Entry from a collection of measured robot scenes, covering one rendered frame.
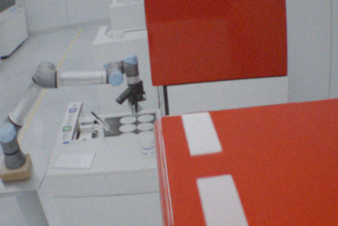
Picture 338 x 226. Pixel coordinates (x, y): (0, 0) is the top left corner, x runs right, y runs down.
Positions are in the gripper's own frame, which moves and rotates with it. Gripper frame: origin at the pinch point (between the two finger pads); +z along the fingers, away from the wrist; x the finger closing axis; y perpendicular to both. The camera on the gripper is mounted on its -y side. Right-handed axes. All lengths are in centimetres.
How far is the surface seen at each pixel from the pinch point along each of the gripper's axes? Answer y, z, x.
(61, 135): -42.0, 3.2, 14.1
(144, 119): 11.4, 9.4, 9.1
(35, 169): -65, 17, 11
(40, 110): 8, 100, 295
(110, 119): -4.9, 9.5, 23.3
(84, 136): -26.2, 11.3, 18.1
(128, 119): 3.4, 9.4, 15.4
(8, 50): 28, 81, 645
